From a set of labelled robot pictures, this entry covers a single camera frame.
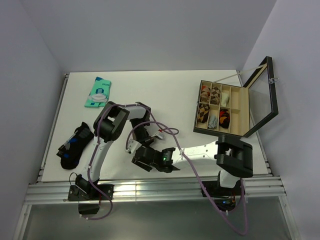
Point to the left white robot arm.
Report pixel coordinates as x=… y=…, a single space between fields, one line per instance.
x=108 y=127

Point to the rolled white sock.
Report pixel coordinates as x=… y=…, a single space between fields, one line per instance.
x=225 y=97

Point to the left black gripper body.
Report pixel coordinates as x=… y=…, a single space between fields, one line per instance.
x=140 y=135

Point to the black red yellow argyle sock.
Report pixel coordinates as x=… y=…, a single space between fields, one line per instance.
x=224 y=118

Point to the aluminium table edge rail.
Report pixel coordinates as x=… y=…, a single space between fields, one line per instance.
x=172 y=189

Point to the rolled orange beige argyle sock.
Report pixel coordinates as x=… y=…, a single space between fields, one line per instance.
x=205 y=93

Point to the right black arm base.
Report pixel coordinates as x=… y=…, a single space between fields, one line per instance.
x=224 y=198

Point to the black blue grey sock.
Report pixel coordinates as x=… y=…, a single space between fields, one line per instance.
x=71 y=151

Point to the black compartment box with lid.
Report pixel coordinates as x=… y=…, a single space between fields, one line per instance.
x=250 y=106

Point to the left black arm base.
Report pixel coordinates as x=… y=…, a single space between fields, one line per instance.
x=88 y=203

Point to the rolled dark brown argyle sock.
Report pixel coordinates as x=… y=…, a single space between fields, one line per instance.
x=203 y=113

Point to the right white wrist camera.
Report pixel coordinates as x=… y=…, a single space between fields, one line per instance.
x=132 y=146

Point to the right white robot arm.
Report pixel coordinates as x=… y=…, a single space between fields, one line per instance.
x=233 y=156

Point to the rolled brown beige argyle sock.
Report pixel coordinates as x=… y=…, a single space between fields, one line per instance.
x=215 y=95

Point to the rolled light blue sock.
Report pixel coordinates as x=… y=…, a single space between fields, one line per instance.
x=213 y=122

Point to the mint green sock pair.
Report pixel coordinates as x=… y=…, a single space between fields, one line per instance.
x=99 y=94

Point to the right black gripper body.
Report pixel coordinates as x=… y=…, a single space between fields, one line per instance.
x=147 y=167

